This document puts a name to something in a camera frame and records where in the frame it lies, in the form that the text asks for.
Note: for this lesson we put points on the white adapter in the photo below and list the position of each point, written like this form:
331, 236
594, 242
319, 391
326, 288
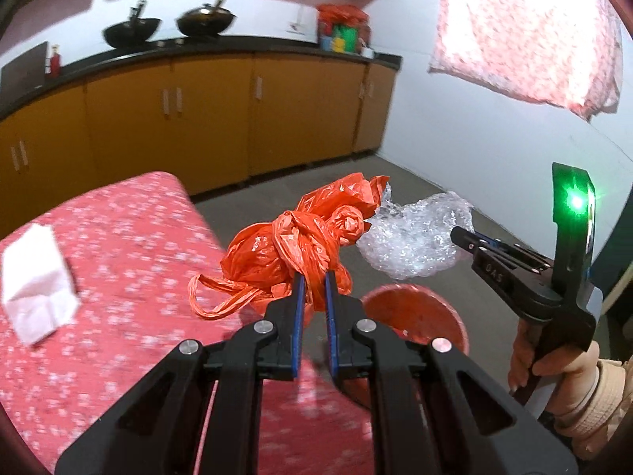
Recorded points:
368, 52

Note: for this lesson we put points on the orange plastic bag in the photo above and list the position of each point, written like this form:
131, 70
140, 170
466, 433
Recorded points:
257, 252

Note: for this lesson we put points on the person's right hand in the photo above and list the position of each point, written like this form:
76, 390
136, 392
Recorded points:
568, 371

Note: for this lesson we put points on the clear bubble wrap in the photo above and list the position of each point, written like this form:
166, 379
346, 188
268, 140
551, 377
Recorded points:
410, 242

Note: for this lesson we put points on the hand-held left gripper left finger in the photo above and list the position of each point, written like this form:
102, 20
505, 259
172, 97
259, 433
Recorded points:
298, 307

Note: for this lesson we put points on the red floral blanket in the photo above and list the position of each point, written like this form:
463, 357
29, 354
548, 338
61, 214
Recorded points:
123, 237

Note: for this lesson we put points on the green package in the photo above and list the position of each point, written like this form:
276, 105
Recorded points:
343, 39

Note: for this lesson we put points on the wooden base cabinets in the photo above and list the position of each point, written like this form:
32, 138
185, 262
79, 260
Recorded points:
207, 118

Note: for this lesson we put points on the pink floral hanging cloth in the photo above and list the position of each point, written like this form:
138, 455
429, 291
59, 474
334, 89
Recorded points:
524, 29

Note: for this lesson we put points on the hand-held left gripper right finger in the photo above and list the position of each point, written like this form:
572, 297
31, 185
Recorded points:
332, 307

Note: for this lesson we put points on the person's right forearm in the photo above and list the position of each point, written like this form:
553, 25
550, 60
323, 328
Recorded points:
603, 405

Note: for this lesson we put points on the gas stove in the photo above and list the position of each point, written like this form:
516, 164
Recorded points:
165, 44

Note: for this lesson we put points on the red plastic bag of goods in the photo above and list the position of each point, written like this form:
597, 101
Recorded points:
343, 15

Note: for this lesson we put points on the dark cutting board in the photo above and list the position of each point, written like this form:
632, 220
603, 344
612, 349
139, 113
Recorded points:
24, 69

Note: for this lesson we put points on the red bottle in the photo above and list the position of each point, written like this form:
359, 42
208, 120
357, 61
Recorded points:
55, 62

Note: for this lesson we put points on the black wok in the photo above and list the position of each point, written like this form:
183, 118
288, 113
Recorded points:
131, 32

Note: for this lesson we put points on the red plastic bin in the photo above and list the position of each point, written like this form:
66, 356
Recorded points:
425, 316

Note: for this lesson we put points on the black countertop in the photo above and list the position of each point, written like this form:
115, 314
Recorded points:
277, 44

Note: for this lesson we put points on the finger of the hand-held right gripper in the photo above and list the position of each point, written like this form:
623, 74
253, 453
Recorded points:
494, 269
470, 240

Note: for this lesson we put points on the wok with lid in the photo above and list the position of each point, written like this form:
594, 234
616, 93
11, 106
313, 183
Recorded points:
205, 22

